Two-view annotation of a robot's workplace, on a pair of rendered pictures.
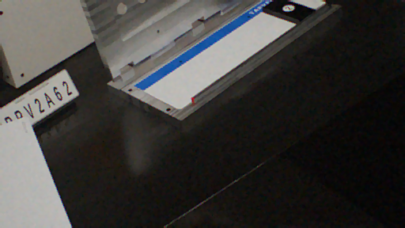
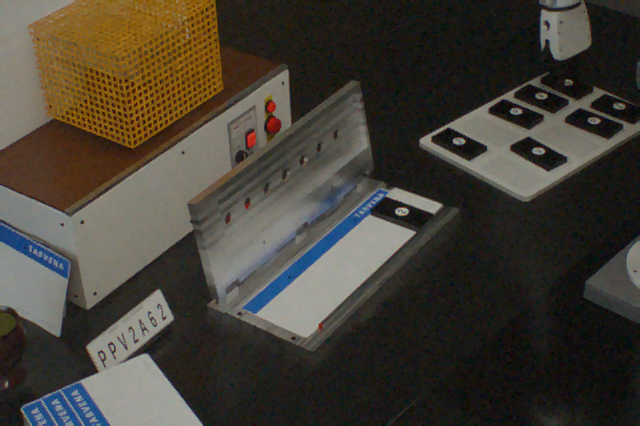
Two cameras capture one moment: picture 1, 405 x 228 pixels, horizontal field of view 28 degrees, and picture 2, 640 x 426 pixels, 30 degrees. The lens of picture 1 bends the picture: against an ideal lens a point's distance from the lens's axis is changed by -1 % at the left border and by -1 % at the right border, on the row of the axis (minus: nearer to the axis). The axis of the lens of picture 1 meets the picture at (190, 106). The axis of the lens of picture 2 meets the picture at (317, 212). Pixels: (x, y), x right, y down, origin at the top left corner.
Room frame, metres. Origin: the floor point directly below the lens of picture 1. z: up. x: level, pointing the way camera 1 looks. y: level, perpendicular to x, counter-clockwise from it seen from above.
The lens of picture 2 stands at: (-0.19, 0.39, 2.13)
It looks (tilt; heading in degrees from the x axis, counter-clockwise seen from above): 35 degrees down; 344
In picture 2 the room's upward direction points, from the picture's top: 2 degrees counter-clockwise
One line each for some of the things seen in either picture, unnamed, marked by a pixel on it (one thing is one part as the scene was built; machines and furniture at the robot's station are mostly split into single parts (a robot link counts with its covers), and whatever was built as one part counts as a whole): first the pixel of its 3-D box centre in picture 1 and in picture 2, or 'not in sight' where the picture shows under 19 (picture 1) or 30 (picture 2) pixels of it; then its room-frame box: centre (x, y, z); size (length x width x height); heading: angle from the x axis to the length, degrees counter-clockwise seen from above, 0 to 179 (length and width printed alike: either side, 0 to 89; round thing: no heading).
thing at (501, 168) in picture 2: not in sight; (540, 130); (1.59, -0.59, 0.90); 0.40 x 0.27 x 0.01; 114
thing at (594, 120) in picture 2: not in sight; (593, 123); (1.56, -0.69, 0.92); 0.10 x 0.05 x 0.01; 28
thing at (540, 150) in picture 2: not in sight; (538, 153); (1.50, -0.54, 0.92); 0.10 x 0.05 x 0.01; 20
